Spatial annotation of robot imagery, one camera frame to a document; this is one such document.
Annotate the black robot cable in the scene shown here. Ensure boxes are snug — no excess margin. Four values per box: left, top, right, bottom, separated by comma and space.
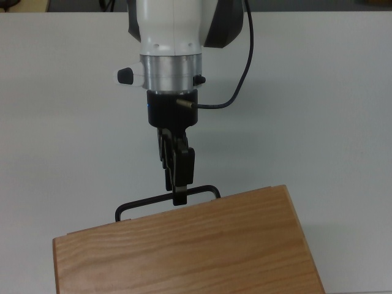
176, 0, 255, 110

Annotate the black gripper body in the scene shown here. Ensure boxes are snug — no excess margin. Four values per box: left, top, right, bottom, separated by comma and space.
146, 90, 200, 127

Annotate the wooden two-drawer cabinet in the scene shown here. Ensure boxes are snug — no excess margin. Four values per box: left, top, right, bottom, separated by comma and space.
51, 183, 326, 294

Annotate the black metal drawer handle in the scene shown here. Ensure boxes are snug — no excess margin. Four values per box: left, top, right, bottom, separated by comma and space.
115, 184, 222, 222

